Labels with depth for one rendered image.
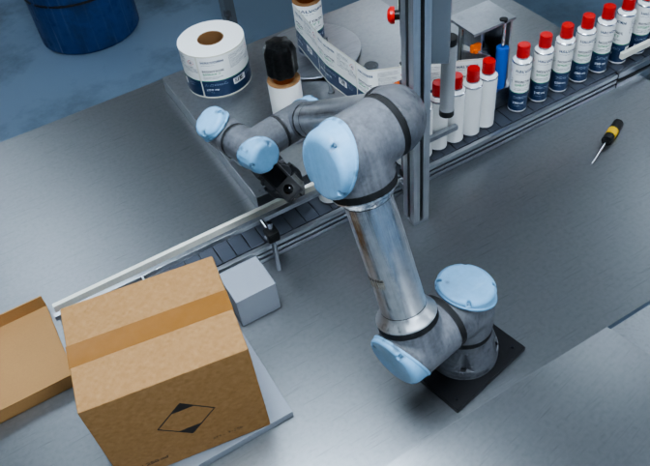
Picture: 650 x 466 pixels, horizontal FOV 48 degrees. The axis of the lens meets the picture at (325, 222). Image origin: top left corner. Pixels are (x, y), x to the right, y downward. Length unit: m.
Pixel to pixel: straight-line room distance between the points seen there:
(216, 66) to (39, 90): 2.16
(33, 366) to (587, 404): 1.19
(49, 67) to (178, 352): 3.23
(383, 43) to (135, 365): 1.43
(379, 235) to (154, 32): 3.37
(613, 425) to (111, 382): 0.95
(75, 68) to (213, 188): 2.41
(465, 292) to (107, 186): 1.12
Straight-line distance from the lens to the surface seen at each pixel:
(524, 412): 1.54
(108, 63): 4.27
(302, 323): 1.66
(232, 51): 2.18
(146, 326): 1.36
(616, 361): 1.64
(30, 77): 4.36
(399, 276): 1.25
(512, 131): 2.07
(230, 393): 1.37
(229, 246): 1.77
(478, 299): 1.38
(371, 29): 2.45
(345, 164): 1.10
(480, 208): 1.88
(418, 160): 1.68
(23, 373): 1.77
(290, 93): 1.91
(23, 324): 1.86
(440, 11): 1.49
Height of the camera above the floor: 2.16
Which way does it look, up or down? 46 degrees down
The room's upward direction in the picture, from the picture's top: 8 degrees counter-clockwise
